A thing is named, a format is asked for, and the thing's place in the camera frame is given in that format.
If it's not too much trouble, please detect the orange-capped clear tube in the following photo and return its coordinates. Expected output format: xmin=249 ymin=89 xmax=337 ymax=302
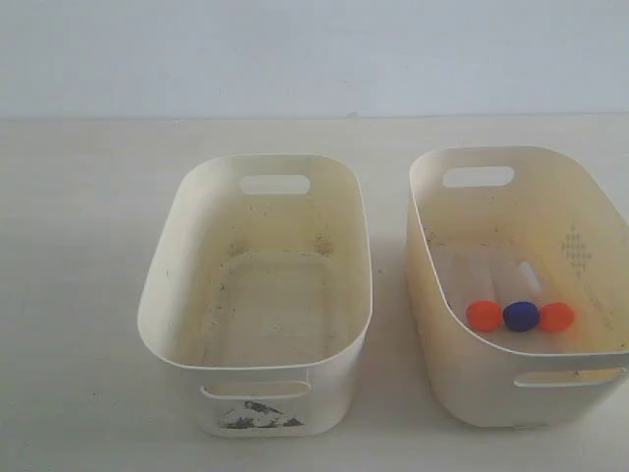
xmin=452 ymin=254 xmax=503 ymax=332
xmin=518 ymin=262 xmax=575 ymax=332

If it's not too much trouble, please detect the cream plastic bin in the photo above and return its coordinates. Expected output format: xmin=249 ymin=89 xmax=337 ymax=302
xmin=406 ymin=147 xmax=628 ymax=428
xmin=138 ymin=154 xmax=372 ymax=438

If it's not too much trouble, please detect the blue-capped clear tube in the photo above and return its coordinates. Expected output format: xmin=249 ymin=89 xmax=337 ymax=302
xmin=491 ymin=253 xmax=541 ymax=332

